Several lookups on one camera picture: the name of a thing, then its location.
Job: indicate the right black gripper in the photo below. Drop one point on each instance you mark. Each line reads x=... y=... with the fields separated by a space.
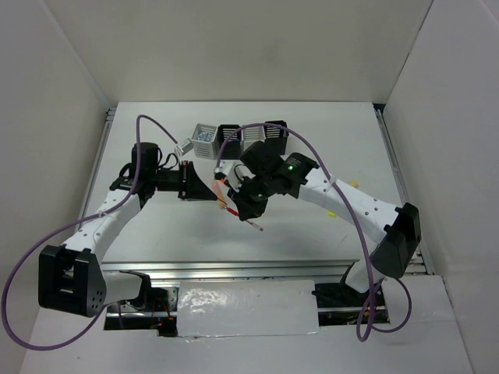
x=246 y=209

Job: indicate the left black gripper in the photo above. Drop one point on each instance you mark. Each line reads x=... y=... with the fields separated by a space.
x=194 y=189

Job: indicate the orange pastel highlighter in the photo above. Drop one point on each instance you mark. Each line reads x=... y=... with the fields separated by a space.
x=217 y=191

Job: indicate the blue patterned tape roll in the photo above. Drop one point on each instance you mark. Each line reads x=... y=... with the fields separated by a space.
x=205 y=136

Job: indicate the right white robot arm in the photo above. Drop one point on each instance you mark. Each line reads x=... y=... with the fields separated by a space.
x=395 y=230

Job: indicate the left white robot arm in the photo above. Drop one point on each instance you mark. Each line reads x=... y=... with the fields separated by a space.
x=70 y=278

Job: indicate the silver slotted container left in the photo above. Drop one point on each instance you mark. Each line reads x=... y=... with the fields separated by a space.
x=202 y=149

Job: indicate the silver slotted container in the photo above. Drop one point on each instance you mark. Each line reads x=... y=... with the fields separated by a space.
x=202 y=149
x=251 y=135

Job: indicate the black slotted container left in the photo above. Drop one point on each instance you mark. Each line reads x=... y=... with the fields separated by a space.
x=233 y=148

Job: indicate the black slotted container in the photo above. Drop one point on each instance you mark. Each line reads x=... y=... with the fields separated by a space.
x=276 y=137
x=233 y=148

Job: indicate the silver slotted container right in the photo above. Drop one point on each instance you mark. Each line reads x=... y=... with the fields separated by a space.
x=251 y=135

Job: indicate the black slotted container right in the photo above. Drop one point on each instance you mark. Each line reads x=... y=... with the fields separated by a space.
x=276 y=137

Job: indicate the silver foil sheet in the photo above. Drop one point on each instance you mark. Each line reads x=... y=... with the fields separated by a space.
x=247 y=308

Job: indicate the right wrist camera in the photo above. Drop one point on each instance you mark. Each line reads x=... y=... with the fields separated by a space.
x=226 y=169

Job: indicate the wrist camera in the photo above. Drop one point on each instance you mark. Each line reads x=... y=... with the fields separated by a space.
x=183 y=147
x=226 y=169

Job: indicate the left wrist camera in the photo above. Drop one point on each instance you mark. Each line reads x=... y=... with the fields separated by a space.
x=183 y=147

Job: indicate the aluminium rail frame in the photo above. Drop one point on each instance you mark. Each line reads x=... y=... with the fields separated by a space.
x=198 y=240

